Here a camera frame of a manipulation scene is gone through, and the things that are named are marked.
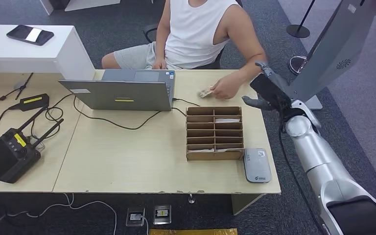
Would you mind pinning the person's left hand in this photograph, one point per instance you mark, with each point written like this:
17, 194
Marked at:
228, 87

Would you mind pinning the person's right hand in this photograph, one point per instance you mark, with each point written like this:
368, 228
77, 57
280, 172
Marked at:
159, 64

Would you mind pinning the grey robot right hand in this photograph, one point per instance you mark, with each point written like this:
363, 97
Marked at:
259, 103

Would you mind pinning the cardboard card organizer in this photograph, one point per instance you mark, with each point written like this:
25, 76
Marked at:
209, 156

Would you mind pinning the person's right forearm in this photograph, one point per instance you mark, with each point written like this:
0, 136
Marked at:
162, 42

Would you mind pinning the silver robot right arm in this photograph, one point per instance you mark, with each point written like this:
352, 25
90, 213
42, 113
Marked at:
317, 162

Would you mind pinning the person's left forearm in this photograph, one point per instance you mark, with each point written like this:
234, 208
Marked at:
253, 66

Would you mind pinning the person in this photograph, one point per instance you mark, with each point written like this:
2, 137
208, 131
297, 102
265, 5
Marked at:
194, 32

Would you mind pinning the grey card reader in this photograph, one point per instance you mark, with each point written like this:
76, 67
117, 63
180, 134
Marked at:
257, 167

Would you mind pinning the black office chair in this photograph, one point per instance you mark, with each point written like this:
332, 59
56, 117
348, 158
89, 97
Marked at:
148, 32

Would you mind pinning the grey laptop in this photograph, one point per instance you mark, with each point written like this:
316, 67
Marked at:
123, 94

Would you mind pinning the silver stanchion base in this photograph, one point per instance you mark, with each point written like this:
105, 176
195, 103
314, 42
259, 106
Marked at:
295, 65

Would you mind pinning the grey kiosk stand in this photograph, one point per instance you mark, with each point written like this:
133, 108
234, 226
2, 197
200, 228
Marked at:
334, 48

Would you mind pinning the white furniture panel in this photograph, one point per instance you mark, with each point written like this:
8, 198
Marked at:
87, 3

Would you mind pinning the beige desk leg panel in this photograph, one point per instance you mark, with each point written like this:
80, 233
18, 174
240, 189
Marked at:
243, 202

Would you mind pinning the metal desk foot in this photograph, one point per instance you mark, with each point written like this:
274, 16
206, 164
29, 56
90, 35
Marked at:
191, 198

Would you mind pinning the black power adapter yellow label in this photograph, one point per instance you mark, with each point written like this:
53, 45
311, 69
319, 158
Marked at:
35, 102

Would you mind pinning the white counter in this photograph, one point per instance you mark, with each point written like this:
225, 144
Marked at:
29, 56

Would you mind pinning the black smartphone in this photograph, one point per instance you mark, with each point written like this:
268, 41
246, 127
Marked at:
21, 34

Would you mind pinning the floor socket with yellow label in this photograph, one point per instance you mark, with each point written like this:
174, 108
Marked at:
162, 214

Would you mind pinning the yellow package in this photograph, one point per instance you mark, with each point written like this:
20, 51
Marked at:
191, 232

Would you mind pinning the clear plastic stand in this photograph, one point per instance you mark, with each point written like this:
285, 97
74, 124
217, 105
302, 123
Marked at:
39, 146

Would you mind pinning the floor socket with white plug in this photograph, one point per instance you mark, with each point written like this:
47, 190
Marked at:
135, 217

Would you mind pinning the black remote controller with antennas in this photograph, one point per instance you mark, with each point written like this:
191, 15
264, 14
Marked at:
8, 160

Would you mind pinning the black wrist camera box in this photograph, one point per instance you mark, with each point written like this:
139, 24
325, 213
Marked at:
264, 89

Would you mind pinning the black stanchion post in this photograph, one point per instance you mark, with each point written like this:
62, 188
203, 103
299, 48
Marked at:
297, 31

